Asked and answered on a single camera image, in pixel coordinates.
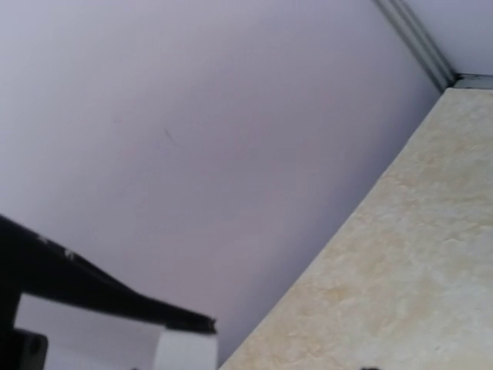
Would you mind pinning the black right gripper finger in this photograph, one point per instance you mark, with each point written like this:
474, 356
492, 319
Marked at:
32, 264

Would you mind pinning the white small plug adapter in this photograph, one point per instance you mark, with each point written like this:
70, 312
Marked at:
181, 350

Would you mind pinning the left aluminium corner post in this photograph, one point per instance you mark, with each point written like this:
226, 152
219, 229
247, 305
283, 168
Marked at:
418, 41

